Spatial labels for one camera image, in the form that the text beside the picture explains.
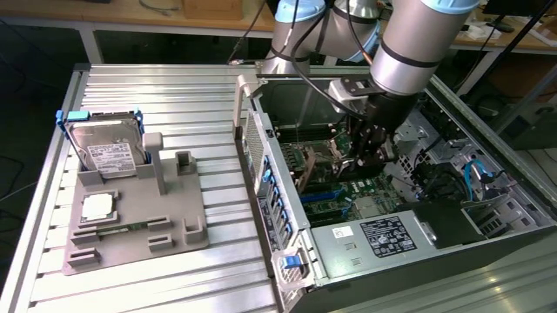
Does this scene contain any blue case latch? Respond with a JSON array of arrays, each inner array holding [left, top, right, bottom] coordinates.
[[278, 255, 302, 271]]

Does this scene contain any grey parts rack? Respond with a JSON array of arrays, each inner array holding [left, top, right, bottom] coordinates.
[[63, 131, 211, 276]]

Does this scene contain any black stand pole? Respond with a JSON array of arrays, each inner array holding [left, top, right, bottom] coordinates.
[[451, 0, 546, 96]]

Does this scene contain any black box on floor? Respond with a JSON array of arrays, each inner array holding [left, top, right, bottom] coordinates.
[[498, 103, 557, 151]]

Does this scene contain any metal socket cover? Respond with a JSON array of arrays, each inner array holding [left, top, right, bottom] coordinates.
[[328, 128, 351, 157]]

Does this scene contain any CPU socket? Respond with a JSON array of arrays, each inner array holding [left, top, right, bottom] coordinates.
[[299, 142, 337, 170]]

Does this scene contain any black open PC case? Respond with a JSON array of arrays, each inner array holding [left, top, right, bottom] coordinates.
[[234, 72, 557, 313]]

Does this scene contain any blue disk caddy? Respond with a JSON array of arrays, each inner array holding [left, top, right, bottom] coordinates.
[[55, 106, 145, 173]]

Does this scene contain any silver CPU chip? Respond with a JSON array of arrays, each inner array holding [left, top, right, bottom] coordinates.
[[81, 193, 120, 223]]

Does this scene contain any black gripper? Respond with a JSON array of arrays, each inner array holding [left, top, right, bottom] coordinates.
[[359, 91, 415, 142]]

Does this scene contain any grey power supply unit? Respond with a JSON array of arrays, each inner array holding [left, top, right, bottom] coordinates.
[[310, 210, 437, 278]]

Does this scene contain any blue data wire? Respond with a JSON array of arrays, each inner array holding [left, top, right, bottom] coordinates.
[[462, 160, 498, 203]]

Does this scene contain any silver hard disk drive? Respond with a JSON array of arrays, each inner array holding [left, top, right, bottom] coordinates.
[[67, 119, 147, 180]]

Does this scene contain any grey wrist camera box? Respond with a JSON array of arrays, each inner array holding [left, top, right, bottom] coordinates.
[[327, 76, 378, 114]]

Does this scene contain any robot tool cable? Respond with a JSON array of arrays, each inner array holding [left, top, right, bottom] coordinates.
[[288, 0, 375, 122]]

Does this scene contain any green RAM stick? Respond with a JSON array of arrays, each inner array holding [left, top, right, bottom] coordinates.
[[92, 223, 151, 235]]

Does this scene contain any silver disk bay cage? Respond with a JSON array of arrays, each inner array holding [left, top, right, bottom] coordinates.
[[389, 103, 441, 177]]

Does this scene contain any black air shroud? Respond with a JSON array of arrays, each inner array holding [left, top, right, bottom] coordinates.
[[407, 198, 489, 250]]

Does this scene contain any wooden desk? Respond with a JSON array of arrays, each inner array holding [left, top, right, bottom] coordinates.
[[0, 0, 557, 55]]

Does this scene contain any blue slot retainer strip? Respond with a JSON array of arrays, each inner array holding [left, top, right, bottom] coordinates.
[[262, 155, 294, 243]]

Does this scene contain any green motherboard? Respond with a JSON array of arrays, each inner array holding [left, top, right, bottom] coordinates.
[[278, 126, 406, 230]]

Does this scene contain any blue expansion slot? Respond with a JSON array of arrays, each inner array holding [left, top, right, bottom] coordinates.
[[300, 191, 350, 205]]

